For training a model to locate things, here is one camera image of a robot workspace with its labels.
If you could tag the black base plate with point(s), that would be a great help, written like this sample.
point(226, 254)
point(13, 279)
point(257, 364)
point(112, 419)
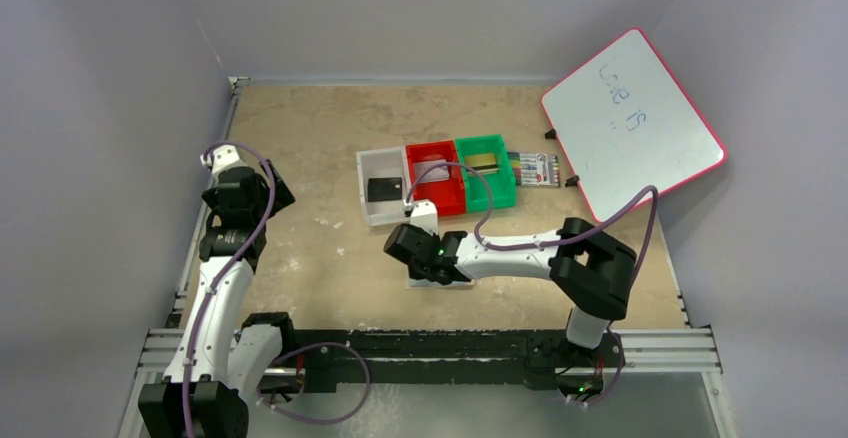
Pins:
point(537, 359)

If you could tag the gold credit card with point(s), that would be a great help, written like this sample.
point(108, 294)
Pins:
point(483, 163)

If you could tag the white plastic bin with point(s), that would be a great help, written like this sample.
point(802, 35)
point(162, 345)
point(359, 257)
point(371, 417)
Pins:
point(386, 162)

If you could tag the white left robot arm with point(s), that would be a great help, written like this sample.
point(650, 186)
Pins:
point(203, 392)

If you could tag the aluminium frame rail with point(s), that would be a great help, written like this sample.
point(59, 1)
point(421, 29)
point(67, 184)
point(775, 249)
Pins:
point(657, 351)

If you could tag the silver credit card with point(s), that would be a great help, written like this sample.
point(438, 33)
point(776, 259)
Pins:
point(431, 171)

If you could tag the black credit card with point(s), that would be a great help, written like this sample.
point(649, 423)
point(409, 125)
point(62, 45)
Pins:
point(384, 189)

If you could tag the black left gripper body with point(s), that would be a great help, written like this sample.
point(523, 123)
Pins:
point(282, 199)

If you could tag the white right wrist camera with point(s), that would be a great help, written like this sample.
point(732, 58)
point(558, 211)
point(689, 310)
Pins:
point(422, 214)

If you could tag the marker pen pack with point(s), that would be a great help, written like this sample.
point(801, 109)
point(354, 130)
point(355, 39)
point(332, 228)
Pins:
point(535, 169)

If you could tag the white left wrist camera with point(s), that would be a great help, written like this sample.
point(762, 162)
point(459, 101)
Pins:
point(222, 158)

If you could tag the beige card holder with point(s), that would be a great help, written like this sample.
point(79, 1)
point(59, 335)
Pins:
point(424, 283)

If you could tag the pink framed whiteboard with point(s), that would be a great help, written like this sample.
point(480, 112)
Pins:
point(624, 121)

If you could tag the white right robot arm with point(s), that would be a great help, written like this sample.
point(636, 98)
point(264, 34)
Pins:
point(593, 269)

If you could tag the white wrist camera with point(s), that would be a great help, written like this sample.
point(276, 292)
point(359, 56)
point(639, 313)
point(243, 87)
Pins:
point(422, 214)
point(222, 158)

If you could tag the red plastic bin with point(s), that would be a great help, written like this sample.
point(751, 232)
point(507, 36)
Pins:
point(448, 196)

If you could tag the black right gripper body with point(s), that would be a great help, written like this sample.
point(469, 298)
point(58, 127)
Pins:
point(403, 247)

